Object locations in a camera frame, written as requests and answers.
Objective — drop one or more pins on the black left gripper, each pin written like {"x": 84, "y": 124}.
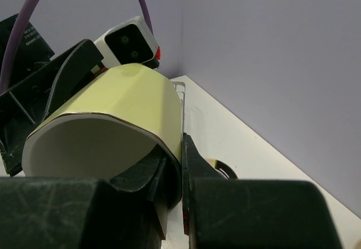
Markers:
{"x": 27, "y": 104}

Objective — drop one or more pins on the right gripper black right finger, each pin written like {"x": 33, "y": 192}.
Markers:
{"x": 193, "y": 166}

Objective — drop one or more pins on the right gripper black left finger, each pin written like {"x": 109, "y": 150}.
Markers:
{"x": 147, "y": 181}

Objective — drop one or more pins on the yellow ceramic mug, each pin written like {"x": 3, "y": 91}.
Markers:
{"x": 107, "y": 127}

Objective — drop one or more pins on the beige plate green spot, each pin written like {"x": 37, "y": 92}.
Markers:
{"x": 223, "y": 169}

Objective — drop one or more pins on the beige patterned plate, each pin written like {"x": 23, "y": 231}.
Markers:
{"x": 357, "y": 244}

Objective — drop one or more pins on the wire dish rack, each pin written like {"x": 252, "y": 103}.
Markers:
{"x": 180, "y": 88}

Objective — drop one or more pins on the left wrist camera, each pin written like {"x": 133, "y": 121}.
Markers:
{"x": 129, "y": 42}

